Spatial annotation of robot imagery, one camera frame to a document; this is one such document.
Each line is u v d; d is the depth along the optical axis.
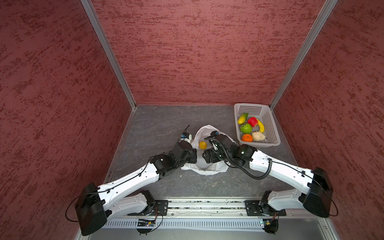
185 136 0.67
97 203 0.39
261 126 1.05
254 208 0.74
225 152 0.57
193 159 0.67
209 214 0.73
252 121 1.04
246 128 0.98
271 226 0.71
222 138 0.59
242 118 1.07
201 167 0.83
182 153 0.57
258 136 0.97
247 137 0.97
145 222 0.72
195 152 0.77
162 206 0.74
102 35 0.81
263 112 1.11
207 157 0.68
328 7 0.71
